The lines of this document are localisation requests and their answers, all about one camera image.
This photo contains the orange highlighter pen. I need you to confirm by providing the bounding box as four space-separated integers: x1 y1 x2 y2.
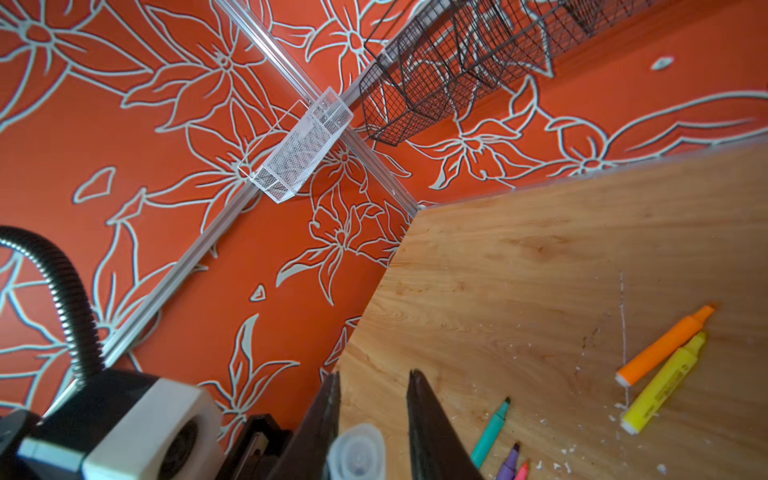
615 305 716 387

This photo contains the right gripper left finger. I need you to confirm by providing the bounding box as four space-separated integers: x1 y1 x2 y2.
268 372 341 479

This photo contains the purple marker pen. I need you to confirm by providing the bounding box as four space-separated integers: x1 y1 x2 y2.
496 442 520 480

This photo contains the clear pen cap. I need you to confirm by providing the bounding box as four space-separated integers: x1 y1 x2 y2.
326 423 386 480

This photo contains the yellow highlighter pen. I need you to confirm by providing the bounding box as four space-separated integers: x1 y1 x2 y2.
620 332 708 435

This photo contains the pink marker pen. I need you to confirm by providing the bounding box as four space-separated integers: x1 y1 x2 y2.
514 461 529 480

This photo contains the green marker pen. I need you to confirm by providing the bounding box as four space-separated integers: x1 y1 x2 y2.
470 397 511 469

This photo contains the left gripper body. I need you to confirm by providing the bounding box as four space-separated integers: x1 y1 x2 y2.
216 414 293 480

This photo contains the white mesh basket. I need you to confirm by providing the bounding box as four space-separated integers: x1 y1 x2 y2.
237 88 354 204

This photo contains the black wire basket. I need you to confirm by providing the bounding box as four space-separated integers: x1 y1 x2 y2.
358 1 652 146

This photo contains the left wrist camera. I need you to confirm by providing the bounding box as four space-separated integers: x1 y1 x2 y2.
1 369 224 479

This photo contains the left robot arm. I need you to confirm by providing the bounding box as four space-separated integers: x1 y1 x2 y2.
1 226 291 479

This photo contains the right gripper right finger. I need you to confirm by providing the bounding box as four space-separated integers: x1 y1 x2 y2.
406 369 482 480

